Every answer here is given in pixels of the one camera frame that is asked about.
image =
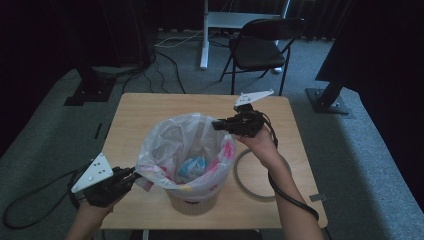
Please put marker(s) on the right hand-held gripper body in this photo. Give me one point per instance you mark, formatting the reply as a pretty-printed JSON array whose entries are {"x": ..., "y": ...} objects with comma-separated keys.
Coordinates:
[{"x": 250, "y": 123}]

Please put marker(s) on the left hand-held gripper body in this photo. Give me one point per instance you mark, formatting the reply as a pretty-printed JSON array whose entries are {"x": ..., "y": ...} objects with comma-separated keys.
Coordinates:
[{"x": 103, "y": 190}]

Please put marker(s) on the clear plastic bag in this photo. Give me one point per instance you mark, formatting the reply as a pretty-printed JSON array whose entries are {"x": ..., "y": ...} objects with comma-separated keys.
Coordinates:
[{"x": 160, "y": 146}]

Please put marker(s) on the translucent brown ribbed bin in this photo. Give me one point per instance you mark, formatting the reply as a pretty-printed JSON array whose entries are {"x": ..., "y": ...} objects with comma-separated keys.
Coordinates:
[{"x": 193, "y": 205}]

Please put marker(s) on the person's left hand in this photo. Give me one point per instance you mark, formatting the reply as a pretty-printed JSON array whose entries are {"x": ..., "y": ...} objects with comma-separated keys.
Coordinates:
[{"x": 95, "y": 212}]

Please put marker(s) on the person's right hand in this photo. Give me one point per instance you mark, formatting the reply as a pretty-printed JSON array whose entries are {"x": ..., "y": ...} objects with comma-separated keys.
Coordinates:
[{"x": 261, "y": 146}]

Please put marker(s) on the blue wrapper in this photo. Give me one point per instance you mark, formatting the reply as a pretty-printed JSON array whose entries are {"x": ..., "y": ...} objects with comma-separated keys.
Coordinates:
[{"x": 195, "y": 166}]

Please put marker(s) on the black tape strip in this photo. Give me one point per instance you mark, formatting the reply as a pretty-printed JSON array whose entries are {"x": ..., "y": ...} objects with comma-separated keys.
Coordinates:
[{"x": 98, "y": 131}]

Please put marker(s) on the white table leg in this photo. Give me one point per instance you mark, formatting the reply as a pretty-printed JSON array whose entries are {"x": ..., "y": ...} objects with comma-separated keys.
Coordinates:
[{"x": 145, "y": 235}]

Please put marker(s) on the black folding chair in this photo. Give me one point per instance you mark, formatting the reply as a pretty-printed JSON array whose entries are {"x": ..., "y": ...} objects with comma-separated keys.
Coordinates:
[{"x": 258, "y": 50}]

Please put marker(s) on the black slanted stand with base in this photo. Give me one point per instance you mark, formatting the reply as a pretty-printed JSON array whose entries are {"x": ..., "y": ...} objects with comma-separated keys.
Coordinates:
[{"x": 328, "y": 100}]

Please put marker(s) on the black stand with square base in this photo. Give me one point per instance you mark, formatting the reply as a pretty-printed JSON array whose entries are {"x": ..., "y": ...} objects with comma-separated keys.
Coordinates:
[{"x": 90, "y": 93}]

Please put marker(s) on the grey tape piece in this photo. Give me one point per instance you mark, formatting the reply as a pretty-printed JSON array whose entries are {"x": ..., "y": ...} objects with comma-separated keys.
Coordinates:
[{"x": 317, "y": 197}]

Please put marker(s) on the white desk frame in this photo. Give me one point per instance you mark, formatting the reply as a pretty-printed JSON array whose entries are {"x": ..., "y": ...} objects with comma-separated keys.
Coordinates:
[{"x": 205, "y": 40}]

